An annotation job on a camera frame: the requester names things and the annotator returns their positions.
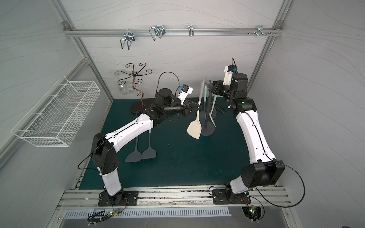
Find cream spatula grey handle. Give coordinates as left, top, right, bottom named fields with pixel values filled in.
left=187, top=78, right=205, bottom=139

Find grey spatula green handle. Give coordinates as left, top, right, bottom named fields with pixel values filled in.
left=125, top=136, right=142, bottom=163
left=141, top=129, right=157, bottom=159

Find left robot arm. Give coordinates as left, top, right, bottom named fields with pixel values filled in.
left=91, top=85, right=201, bottom=197

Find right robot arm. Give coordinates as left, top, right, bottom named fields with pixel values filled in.
left=213, top=72, right=285, bottom=195

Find grey utensil rack stand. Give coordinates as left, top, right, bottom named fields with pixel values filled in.
left=200, top=81, right=217, bottom=136

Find black tongs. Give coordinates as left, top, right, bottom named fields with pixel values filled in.
left=215, top=104, right=227, bottom=115

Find green table mat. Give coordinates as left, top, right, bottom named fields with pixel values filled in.
left=79, top=96, right=264, bottom=191

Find small metal hook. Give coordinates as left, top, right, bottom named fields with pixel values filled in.
left=188, top=25, right=194, bottom=37

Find clear glass cup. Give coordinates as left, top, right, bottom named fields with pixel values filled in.
left=114, top=71, right=130, bottom=95

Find metal double hook middle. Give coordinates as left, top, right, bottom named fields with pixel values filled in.
left=149, top=25, right=166, bottom=41

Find metal double hook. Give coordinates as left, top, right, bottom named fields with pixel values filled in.
left=120, top=30, right=135, bottom=50
left=149, top=25, right=166, bottom=41

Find metal double hook left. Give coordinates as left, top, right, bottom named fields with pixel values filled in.
left=120, top=30, right=135, bottom=50

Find white vent strip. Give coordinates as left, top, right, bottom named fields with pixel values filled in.
left=64, top=207, right=231, bottom=219

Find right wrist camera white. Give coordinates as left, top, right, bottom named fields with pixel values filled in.
left=223, top=65, right=237, bottom=85

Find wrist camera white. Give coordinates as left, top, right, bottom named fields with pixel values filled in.
left=223, top=65, right=237, bottom=85
left=178, top=84, right=194, bottom=104

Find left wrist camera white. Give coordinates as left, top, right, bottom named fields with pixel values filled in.
left=178, top=84, right=194, bottom=104

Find brown wire mug tree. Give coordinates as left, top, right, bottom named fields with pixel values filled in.
left=114, top=62, right=155, bottom=114

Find metal bracket hook right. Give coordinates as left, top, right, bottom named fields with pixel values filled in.
left=247, top=25, right=272, bottom=37

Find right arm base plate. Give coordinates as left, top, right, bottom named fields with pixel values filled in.
left=211, top=189, right=251, bottom=205

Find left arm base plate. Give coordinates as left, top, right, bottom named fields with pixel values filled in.
left=98, top=191, right=139, bottom=207

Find aluminium front rail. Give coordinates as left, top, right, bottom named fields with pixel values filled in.
left=57, top=185, right=291, bottom=209

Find aluminium rail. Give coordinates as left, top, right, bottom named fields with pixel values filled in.
left=57, top=185, right=291, bottom=209
left=64, top=27, right=284, bottom=38

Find white wire basket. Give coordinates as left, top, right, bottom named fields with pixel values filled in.
left=11, top=76, right=101, bottom=147

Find aluminium top rail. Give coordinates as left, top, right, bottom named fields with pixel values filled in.
left=64, top=27, right=284, bottom=38

